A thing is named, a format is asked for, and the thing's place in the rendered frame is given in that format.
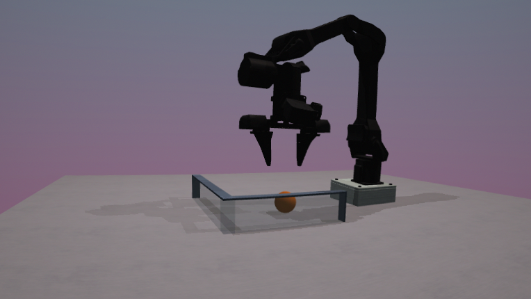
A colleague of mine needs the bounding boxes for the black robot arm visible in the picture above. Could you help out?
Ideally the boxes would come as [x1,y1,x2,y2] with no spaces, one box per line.
[238,15,389,185]

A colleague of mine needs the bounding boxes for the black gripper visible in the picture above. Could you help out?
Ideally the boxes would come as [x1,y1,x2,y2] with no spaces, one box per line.
[239,89,331,166]

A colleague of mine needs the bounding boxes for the low clear corner walls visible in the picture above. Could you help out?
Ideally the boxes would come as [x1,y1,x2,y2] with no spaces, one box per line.
[192,177,345,234]

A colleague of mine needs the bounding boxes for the dark grey wall top rail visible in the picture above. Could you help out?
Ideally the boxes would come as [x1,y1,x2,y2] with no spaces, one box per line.
[192,175,347,222]

